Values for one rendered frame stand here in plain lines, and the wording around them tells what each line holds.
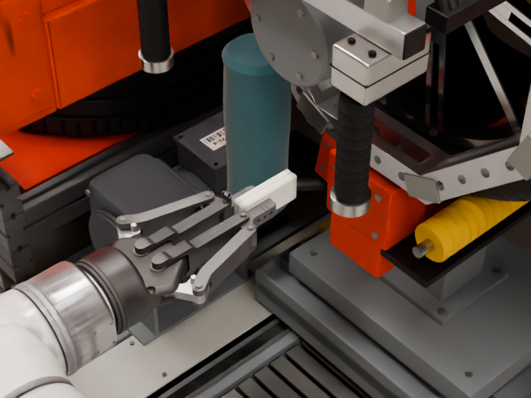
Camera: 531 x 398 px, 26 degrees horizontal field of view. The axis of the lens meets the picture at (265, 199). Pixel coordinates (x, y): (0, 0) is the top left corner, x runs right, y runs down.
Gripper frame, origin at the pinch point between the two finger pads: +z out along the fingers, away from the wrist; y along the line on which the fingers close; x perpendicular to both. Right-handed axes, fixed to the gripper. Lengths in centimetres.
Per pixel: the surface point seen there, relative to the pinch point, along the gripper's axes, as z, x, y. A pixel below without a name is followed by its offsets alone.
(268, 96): 22.5, -13.3, -25.0
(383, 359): 38, -68, -15
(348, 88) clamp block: 10.6, 8.1, 0.1
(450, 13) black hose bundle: 19.3, 15.1, 4.5
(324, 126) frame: 32.3, -23.2, -24.6
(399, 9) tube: 15.2, 15.9, 1.7
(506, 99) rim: 43.0, -11.9, -3.6
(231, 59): 20.3, -9.0, -29.5
